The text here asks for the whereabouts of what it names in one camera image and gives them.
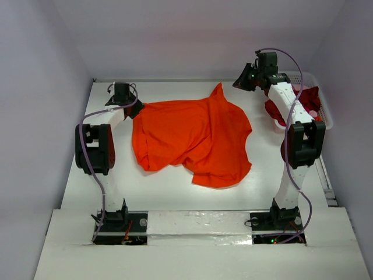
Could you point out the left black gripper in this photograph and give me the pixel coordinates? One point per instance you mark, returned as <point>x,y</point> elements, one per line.
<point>137,107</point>

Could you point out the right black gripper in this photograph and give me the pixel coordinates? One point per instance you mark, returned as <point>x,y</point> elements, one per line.
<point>245,78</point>

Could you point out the orange t shirt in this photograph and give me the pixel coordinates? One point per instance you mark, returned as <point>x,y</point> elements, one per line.
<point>207,136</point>

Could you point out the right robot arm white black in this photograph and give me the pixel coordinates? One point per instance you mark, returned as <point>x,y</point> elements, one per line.
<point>303,137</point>

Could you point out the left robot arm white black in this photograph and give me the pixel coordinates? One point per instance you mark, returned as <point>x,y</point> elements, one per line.
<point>95,149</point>

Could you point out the pink garment in basket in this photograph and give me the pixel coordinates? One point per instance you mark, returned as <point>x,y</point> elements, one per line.
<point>297,87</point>

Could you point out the white plastic basket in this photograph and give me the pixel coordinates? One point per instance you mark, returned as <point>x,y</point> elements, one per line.
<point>310,81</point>

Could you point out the dark red t shirt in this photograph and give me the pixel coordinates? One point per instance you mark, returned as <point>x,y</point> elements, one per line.
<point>309,99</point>

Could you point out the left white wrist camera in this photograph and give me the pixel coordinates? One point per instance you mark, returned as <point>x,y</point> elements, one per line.
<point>111,89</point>

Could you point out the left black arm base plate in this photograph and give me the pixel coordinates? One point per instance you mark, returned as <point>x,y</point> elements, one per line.
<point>116,230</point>

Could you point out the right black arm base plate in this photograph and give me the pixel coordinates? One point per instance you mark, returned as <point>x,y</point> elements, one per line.
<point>265,231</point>

